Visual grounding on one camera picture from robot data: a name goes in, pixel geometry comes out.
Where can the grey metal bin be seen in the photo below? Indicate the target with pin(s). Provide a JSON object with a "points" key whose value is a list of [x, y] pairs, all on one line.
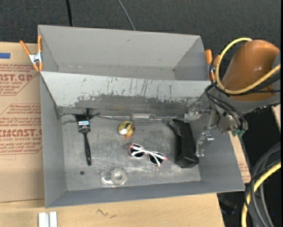
{"points": [[113, 55]]}

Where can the white and red sunglasses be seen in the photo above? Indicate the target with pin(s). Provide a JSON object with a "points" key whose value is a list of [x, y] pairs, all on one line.
{"points": [[153, 155]]}

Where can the yellow and white toy ball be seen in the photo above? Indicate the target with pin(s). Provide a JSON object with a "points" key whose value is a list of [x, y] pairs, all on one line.
{"points": [[125, 128]]}

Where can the black paint brush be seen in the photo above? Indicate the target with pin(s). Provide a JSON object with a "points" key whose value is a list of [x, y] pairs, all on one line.
{"points": [[84, 126]]}

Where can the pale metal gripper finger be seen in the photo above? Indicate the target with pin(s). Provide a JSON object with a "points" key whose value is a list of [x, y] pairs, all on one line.
{"points": [[193, 115], [201, 145]]}

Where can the brown cardboard board red print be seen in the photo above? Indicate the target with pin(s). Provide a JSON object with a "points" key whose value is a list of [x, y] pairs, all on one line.
{"points": [[18, 117]]}

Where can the clear glass cup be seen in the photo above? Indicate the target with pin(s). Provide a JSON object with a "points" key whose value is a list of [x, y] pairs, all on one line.
{"points": [[116, 177]]}

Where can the clear plastic tube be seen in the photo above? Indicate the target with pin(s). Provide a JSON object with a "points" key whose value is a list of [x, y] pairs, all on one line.
{"points": [[142, 116]]}

